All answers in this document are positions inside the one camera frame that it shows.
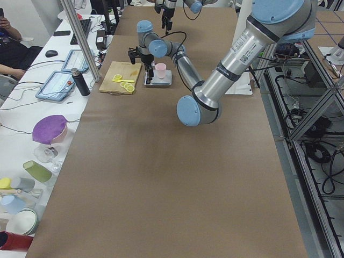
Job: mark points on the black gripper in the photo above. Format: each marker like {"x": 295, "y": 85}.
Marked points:
{"x": 166, "y": 13}
{"x": 147, "y": 60}

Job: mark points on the pink plastic cup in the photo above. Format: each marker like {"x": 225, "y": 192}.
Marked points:
{"x": 160, "y": 69}

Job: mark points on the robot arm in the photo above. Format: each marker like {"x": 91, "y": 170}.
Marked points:
{"x": 268, "y": 23}
{"x": 194, "y": 6}

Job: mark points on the silver digital kitchen scale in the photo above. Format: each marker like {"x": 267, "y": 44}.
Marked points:
{"x": 158, "y": 82}

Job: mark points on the green plastic cup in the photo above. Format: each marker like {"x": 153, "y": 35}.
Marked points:
{"x": 37, "y": 171}

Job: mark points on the grey plastic cup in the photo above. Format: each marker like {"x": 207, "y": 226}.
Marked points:
{"x": 21, "y": 183}

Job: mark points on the yellow plastic cup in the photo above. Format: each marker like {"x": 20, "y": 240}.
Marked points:
{"x": 5, "y": 183}

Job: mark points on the light blue plastic cup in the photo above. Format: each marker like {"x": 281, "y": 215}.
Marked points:
{"x": 13, "y": 204}

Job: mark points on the red cup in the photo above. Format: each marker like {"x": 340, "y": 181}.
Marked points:
{"x": 15, "y": 242}

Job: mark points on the bamboo cutting board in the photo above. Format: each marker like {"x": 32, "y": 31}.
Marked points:
{"x": 127, "y": 70}

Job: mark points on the middle lemon slice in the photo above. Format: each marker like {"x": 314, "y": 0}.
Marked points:
{"x": 127, "y": 85}

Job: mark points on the lemon slice near knife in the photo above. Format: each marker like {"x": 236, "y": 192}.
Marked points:
{"x": 124, "y": 84}

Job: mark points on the yellow plastic knife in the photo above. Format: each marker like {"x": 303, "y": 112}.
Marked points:
{"x": 129, "y": 81}

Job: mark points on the black power adapter box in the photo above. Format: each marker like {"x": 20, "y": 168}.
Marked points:
{"x": 101, "y": 40}

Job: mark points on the black thermos bottle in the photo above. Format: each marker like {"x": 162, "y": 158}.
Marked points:
{"x": 80, "y": 82}

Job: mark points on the far blue teach pendant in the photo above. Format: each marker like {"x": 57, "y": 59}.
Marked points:
{"x": 75, "y": 59}

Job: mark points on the blue teach pendant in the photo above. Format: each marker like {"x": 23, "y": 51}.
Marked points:
{"x": 57, "y": 87}
{"x": 75, "y": 59}

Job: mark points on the black keyboard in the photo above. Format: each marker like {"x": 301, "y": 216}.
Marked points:
{"x": 85, "y": 28}

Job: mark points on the black smartphone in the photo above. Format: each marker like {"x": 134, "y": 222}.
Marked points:
{"x": 61, "y": 33}

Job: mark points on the near blue teach pendant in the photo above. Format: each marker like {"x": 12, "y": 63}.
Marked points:
{"x": 57, "y": 87}

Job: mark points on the black computer mouse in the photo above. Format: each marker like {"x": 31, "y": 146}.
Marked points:
{"x": 51, "y": 53}

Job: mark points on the purple covered pink bowl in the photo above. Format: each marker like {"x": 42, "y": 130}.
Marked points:
{"x": 50, "y": 130}

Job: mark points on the seated person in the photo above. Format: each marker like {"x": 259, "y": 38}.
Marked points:
{"x": 16, "y": 58}

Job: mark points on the clear wine glass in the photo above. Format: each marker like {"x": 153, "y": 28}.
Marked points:
{"x": 47, "y": 154}

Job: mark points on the white green rimmed bowl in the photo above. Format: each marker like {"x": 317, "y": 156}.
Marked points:
{"x": 24, "y": 222}

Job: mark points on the aluminium frame post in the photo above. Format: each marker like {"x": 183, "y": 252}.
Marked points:
{"x": 82, "y": 41}

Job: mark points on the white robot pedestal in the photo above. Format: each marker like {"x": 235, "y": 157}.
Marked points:
{"x": 242, "y": 85}

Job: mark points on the aluminium frame rack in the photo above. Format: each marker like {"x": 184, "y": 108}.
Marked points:
{"x": 302, "y": 88}

